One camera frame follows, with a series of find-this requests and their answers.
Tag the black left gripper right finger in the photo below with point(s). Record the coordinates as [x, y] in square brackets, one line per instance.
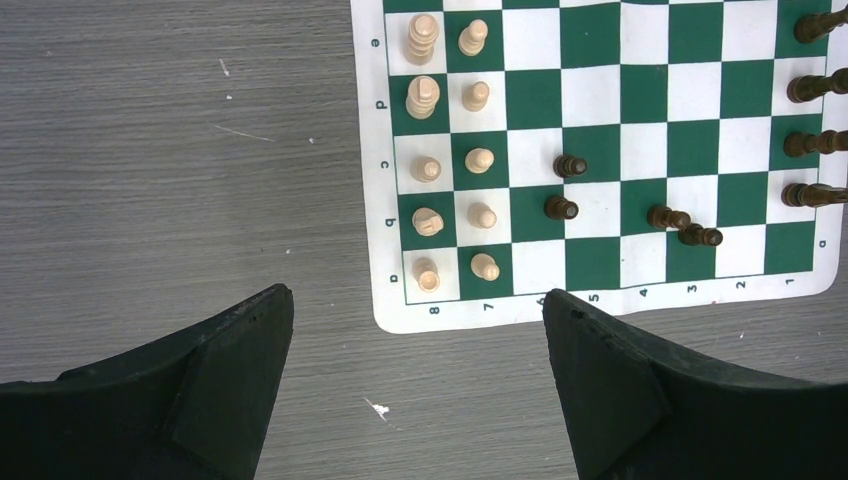
[638, 406]

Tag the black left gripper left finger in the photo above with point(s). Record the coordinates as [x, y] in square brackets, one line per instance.
[195, 404]

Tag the dark chess pawn c5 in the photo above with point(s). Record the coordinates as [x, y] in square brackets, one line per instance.
[567, 166]

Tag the dark chess piece c3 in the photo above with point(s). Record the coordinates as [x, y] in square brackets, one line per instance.
[813, 195]

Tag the dark chess pawn a3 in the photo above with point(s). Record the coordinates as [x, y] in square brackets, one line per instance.
[695, 234]

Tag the dark chess pawn b3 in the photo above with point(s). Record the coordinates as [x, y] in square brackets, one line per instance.
[660, 216]

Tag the white chess pawn a7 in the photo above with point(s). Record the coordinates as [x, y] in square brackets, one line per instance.
[485, 267]

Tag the dark chess pawn b5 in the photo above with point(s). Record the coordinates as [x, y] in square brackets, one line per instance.
[560, 208]

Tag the white chess pawn b7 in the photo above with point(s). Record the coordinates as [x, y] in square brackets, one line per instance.
[481, 216]

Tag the white chess piece a8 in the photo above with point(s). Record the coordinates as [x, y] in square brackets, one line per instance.
[426, 274]

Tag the green white chess mat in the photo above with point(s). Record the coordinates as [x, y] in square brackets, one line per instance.
[675, 103]

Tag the white chess piece b8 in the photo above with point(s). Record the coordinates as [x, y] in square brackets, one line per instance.
[427, 222]

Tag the white chess pawn c7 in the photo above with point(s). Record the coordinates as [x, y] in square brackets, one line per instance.
[479, 160]

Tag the dark chess piece c1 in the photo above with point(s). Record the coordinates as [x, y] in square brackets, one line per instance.
[798, 144]

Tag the white chess piece c8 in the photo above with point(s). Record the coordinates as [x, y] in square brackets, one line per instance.
[426, 169]

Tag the white chess pawn d7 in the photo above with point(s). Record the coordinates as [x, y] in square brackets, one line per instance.
[475, 97]

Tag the dark chess piece d1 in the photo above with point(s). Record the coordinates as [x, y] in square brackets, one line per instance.
[809, 87]

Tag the white chess piece d8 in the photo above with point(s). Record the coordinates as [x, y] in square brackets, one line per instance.
[422, 96]

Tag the white chess pawn e7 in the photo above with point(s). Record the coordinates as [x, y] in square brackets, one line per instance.
[472, 39]

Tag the dark chess piece e1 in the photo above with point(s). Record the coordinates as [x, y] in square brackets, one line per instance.
[813, 27]

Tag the white chess piece e8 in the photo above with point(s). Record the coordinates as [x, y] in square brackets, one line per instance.
[423, 32]

